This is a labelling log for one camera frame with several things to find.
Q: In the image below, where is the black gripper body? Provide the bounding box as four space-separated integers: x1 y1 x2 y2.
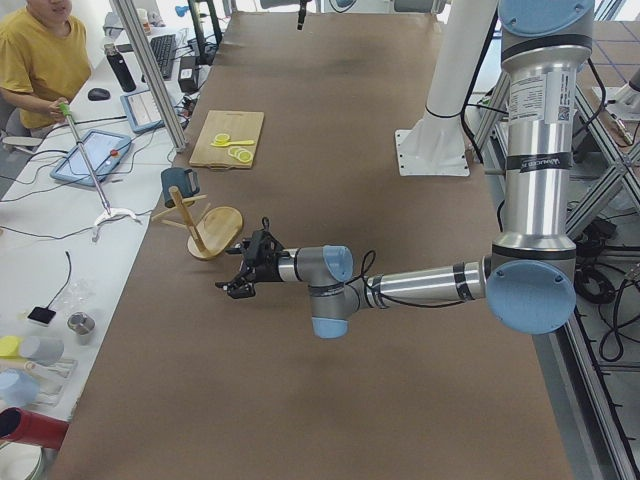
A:
241 217 284 283

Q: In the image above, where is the dark blue mug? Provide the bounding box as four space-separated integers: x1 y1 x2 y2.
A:
160 167 200 208

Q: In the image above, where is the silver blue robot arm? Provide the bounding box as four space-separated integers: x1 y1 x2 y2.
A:
222 1 594 339

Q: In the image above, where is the wooden cup storage rack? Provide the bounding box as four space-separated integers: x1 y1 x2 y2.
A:
151 187 244 261

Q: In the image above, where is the small steel cup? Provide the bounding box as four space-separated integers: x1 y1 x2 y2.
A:
67 312 96 345

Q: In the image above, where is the grey cup lying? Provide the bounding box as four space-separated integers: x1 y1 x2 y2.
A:
18 336 64 366

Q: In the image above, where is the yellow cup lying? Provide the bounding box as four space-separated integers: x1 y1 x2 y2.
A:
0 335 23 358

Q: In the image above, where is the red cylinder cup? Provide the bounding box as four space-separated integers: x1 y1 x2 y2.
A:
1 407 69 450

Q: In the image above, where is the yellow lemon slice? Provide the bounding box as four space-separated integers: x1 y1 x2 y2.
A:
227 146 253 164

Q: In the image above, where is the yellow toy knife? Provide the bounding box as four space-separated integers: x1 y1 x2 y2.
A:
210 140 255 148

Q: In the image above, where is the bamboo cutting board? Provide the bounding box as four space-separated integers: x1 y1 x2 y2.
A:
188 110 265 170

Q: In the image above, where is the blue cased tablet near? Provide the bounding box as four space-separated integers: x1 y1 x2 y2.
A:
50 129 132 187

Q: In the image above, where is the blue cased tablet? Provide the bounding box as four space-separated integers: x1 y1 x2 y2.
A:
50 129 132 187
120 89 164 134

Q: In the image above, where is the blue cased tablet far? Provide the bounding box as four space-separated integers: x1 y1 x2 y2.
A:
120 89 164 134

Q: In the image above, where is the black power adapter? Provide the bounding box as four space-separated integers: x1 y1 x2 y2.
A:
178 56 199 94

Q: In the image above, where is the small black square pad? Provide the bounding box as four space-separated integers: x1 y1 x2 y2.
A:
27 306 57 326

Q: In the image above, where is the black computer mouse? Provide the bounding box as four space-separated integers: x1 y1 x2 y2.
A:
87 88 111 101

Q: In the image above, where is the clear plastic tray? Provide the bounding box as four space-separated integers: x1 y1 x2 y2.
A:
24 358 78 406

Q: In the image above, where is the black keyboard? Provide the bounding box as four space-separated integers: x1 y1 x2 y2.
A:
149 34 177 80

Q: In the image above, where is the black water bottle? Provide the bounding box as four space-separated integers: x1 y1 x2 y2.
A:
104 43 137 93

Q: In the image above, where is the metal reacher grabber stick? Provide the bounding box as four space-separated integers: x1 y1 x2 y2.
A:
58 101 141 243

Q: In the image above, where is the person in yellow shirt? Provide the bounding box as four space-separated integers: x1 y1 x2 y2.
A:
1 1 92 136

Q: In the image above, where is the white plate stack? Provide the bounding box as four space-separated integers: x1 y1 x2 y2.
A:
0 442 43 480

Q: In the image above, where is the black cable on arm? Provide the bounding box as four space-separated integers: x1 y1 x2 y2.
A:
344 249 471 309

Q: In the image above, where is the aluminium frame post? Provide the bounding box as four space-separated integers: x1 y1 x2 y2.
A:
112 0 187 153

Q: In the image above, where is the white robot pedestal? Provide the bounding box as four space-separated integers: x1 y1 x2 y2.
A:
395 0 498 177

